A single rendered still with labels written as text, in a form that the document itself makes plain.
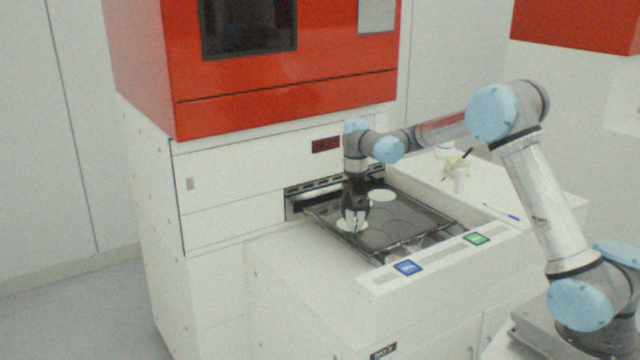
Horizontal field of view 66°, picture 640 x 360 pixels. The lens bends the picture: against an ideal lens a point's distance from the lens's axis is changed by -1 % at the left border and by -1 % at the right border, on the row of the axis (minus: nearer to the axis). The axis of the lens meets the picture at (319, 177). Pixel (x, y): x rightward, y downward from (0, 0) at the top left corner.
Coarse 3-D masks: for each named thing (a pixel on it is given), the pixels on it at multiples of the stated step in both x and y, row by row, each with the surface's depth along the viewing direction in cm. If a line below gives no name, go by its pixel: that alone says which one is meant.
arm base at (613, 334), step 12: (612, 324) 109; (624, 324) 109; (576, 336) 114; (588, 336) 111; (600, 336) 110; (612, 336) 110; (624, 336) 109; (636, 336) 111; (600, 348) 110; (612, 348) 109; (624, 348) 109
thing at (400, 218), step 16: (368, 192) 185; (320, 208) 174; (336, 208) 174; (384, 208) 173; (400, 208) 174; (416, 208) 173; (336, 224) 163; (368, 224) 163; (384, 224) 163; (400, 224) 163; (416, 224) 163; (432, 224) 163; (352, 240) 154; (368, 240) 154; (384, 240) 154; (400, 240) 154
